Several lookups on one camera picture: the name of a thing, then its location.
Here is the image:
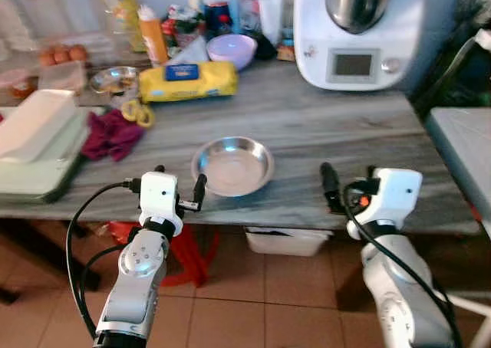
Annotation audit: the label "lilac plastic bowl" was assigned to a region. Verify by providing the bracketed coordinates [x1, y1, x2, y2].
[206, 33, 259, 72]

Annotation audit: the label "round steel plate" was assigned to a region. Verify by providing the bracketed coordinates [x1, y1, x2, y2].
[191, 136, 275, 198]

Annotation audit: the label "red plastic stool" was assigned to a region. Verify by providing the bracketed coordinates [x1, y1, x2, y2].
[106, 222, 220, 288]

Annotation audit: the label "purple fluffy cloth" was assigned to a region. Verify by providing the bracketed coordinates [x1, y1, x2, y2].
[80, 108, 147, 163]

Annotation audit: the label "white plastic bin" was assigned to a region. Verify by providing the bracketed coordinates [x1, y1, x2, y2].
[243, 227, 333, 258]

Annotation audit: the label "yellow wet wipes pack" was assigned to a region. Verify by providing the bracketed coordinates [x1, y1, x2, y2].
[138, 60, 239, 104]

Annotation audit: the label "small steel bowl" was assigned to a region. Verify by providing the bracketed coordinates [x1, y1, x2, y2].
[89, 65, 141, 97]

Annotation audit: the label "pale green tray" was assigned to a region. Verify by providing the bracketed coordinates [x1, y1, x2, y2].
[0, 107, 106, 205]

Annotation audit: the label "orange sauce bottle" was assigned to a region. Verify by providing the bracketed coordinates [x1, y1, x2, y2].
[137, 4, 170, 67]

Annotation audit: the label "white rectangular box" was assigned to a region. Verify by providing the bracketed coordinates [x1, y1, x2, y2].
[0, 89, 78, 164]

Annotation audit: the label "white kitchen cooking machine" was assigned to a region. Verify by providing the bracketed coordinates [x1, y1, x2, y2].
[293, 0, 427, 93]

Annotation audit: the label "clear plastic egg container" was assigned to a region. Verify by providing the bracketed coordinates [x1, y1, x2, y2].
[37, 60, 87, 94]

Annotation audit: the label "colourful snack packet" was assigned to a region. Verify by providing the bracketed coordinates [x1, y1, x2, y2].
[165, 5, 204, 57]

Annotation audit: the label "dark blue jar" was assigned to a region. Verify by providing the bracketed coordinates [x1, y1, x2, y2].
[202, 0, 236, 38]

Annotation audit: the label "yellow labelled bottle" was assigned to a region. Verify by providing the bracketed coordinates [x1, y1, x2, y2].
[95, 0, 147, 54]

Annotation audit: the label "round clear plastic tub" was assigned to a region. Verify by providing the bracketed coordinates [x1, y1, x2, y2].
[0, 68, 35, 100]

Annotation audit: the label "white plastic bag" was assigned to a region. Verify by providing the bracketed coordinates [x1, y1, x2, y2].
[257, 0, 296, 46]

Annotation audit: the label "clear plastic storage box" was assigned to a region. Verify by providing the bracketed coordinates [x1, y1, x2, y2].
[19, 0, 108, 46]

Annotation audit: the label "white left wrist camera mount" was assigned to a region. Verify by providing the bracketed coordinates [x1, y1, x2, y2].
[138, 172, 185, 236]

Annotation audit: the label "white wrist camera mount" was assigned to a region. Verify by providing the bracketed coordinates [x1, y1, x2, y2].
[347, 168, 423, 240]
[138, 172, 185, 236]

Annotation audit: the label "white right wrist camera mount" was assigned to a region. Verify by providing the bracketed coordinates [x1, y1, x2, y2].
[347, 168, 423, 240]

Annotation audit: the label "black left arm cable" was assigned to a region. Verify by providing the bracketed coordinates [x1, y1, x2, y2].
[65, 178, 145, 337]

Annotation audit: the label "yellow handled scissors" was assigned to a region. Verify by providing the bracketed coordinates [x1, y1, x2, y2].
[120, 97, 156, 129]

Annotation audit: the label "white metal frame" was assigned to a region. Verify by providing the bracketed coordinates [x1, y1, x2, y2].
[449, 291, 491, 348]

